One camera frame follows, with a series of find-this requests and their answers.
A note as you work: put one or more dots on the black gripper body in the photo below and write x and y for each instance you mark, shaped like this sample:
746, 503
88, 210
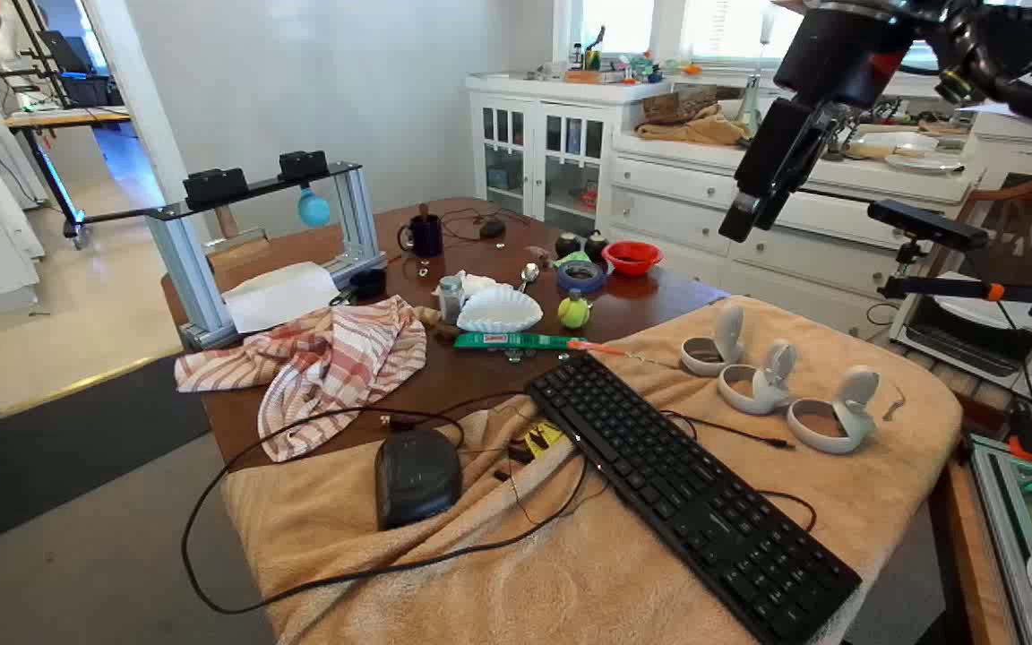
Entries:
774, 161

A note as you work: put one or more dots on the gray vr controller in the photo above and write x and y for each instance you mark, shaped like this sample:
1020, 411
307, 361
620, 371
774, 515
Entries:
718, 348
843, 422
761, 389

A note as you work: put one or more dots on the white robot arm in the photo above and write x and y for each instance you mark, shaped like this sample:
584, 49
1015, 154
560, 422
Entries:
843, 57

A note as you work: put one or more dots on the red bowl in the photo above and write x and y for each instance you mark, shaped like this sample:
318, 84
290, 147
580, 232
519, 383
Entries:
631, 260

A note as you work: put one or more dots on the white cabinet with glass doors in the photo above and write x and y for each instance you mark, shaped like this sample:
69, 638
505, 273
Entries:
541, 144

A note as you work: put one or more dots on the green tennis ball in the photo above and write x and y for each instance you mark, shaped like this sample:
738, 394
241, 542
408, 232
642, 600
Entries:
573, 313

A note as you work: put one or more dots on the white scalloped dish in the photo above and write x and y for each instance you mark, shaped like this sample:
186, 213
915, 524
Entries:
498, 311

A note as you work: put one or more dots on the black mug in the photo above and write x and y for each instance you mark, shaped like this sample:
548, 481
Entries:
423, 233

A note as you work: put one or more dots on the green toothpaste tube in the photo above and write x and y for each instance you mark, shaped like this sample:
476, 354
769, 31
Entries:
519, 340

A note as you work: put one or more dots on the black computer keyboard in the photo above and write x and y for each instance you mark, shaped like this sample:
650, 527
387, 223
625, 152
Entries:
780, 582

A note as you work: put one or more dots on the blue balloon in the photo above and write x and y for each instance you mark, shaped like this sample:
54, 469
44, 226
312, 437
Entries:
312, 210

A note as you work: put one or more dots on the black computer mouse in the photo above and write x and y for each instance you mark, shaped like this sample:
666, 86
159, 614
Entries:
417, 478

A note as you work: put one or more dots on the red white striped cloth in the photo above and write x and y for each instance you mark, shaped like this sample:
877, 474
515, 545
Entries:
312, 371

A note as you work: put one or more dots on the black camera on boom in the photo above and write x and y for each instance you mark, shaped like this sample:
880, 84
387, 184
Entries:
967, 241

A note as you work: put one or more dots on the aluminium camera stand frame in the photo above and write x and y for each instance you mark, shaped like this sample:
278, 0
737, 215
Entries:
202, 220

